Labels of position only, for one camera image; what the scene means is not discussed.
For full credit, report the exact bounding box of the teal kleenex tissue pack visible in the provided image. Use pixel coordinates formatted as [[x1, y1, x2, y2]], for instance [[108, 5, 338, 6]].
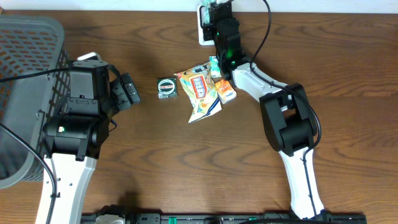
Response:
[[209, 56, 221, 78]]

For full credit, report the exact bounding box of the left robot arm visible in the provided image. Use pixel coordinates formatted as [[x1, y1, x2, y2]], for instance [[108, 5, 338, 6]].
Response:
[[35, 59, 140, 223]]

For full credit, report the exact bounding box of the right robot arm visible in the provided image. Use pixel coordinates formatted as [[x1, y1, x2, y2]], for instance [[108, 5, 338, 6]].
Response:
[[198, 1, 324, 219]]

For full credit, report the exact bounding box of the green zam-buk box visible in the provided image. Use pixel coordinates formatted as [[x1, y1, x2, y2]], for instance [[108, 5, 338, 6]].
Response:
[[157, 78, 178, 99]]

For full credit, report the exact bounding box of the orange tissue pack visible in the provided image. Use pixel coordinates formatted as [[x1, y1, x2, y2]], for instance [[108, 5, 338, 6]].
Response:
[[215, 80, 237, 104]]

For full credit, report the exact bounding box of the yellow red snack bag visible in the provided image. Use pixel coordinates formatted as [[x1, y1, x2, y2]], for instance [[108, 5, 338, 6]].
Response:
[[174, 62, 222, 124]]

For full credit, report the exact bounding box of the grey plastic mesh basket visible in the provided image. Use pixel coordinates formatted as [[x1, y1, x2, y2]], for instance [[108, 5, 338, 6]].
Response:
[[0, 14, 73, 190]]

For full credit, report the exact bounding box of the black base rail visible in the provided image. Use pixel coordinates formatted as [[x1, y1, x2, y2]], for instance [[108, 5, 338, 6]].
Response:
[[79, 205, 367, 224]]

